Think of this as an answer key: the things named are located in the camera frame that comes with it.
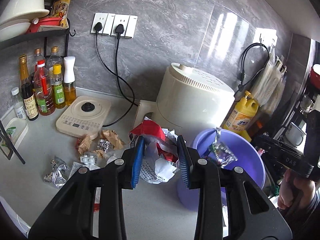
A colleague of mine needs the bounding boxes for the clear plastic wrapper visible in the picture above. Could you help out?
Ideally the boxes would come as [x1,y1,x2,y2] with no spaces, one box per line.
[208,128,238,167]

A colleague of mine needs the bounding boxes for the white paper wrapper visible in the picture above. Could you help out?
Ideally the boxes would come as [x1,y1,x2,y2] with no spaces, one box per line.
[140,142,180,184]

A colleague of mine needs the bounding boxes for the red white snack bag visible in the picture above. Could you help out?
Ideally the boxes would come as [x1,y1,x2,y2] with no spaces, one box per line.
[129,117,178,163]

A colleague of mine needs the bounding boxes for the person's right hand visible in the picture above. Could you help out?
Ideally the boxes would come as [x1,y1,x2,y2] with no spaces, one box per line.
[278,169,316,210]

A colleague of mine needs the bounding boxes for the silver foil wrapper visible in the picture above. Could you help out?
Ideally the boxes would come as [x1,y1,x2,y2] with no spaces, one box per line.
[43,156,71,189]

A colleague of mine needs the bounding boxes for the purple plastic bucket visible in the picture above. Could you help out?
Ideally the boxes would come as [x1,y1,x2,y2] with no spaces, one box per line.
[177,129,266,212]

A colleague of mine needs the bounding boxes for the white pill blister pack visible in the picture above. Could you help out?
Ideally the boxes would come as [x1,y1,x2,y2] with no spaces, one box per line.
[80,154,97,165]

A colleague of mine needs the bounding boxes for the brown crumpled paper left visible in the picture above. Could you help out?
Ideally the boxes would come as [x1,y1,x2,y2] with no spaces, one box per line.
[75,135,92,155]

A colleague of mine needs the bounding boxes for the brown crumpled paper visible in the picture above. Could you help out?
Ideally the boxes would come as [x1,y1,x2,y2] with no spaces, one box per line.
[75,135,92,155]
[101,130,125,150]

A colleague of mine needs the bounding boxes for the crumpled foil ball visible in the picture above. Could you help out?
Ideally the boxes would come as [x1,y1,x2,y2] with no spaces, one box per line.
[97,139,113,153]

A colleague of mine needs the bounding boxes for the hanging plastic bags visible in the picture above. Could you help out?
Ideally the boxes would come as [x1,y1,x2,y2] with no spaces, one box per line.
[250,45,286,116]

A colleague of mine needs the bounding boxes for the yellow detergent bottle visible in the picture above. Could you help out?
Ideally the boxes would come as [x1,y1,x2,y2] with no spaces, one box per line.
[223,90,259,135]

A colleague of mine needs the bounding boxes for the brown crumpled paper right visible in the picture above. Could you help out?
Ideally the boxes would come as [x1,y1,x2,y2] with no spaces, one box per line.
[101,130,125,150]

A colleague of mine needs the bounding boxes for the black metal shelf rack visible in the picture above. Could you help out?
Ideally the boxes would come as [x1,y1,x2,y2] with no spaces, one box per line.
[1,0,76,164]

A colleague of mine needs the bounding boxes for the cream induction cooktop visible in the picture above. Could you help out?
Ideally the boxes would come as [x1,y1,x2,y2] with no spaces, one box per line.
[55,95,111,140]

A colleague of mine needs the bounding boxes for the white plastic tray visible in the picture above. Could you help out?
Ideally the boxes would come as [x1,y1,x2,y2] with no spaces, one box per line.
[1,118,29,159]

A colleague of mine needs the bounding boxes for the green seasoning packet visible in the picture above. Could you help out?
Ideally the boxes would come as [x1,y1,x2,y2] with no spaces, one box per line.
[6,126,16,137]

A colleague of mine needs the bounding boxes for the small white cap bottle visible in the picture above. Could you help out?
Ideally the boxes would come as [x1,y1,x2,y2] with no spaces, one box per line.
[11,87,27,120]

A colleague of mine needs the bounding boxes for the yellow cap green label bottle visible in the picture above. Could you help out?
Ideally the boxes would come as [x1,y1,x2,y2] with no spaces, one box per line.
[53,64,66,109]

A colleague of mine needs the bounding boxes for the white top oil sprayer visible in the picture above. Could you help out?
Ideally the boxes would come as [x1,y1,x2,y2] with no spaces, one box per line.
[63,56,76,106]

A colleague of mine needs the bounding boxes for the cream air fryer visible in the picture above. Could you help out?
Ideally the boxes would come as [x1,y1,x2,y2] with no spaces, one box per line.
[133,63,235,144]

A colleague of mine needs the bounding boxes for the dark soy sauce bottle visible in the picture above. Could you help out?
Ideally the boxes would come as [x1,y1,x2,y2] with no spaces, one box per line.
[19,54,39,121]

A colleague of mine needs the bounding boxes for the red cap oil bottle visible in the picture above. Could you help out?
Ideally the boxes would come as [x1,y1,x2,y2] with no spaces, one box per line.
[34,60,55,115]

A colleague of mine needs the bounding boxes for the gold cap bottle back right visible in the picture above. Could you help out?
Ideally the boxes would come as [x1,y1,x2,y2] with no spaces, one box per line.
[47,46,63,78]

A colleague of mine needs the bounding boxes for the gold cap bottle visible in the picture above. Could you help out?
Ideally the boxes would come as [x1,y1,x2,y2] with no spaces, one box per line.
[30,48,46,80]
[47,46,63,78]

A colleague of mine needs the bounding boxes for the gold cap bottle back left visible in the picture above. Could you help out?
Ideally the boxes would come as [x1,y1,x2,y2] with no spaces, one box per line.
[30,48,46,80]

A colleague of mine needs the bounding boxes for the white plate on shelf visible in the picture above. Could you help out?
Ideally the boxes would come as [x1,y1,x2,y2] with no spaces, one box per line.
[0,19,31,42]

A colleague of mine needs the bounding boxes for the red container on shelf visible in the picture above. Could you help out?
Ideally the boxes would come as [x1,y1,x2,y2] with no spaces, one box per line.
[27,17,62,33]

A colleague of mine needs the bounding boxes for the yellow snack packet on shelf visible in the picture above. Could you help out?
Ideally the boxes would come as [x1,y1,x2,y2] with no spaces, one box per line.
[50,0,71,27]

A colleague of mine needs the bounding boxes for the cream bowl on shelf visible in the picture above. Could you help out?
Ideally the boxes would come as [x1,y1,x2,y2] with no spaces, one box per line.
[1,0,50,24]

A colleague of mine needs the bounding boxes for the black hanging cable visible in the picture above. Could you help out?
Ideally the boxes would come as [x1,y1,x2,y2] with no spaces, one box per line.
[237,42,271,93]

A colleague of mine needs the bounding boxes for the black power cable left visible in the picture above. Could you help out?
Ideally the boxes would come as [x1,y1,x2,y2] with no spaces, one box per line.
[94,22,136,127]

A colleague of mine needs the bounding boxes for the black power cable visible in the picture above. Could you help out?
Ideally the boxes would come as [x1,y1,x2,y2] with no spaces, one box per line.
[94,22,136,127]
[115,23,139,107]

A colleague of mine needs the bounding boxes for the black power cable right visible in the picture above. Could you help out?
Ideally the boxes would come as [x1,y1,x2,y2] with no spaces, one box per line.
[115,23,139,107]

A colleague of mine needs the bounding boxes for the white wall socket panel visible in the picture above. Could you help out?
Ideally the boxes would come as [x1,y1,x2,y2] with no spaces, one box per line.
[90,12,138,38]

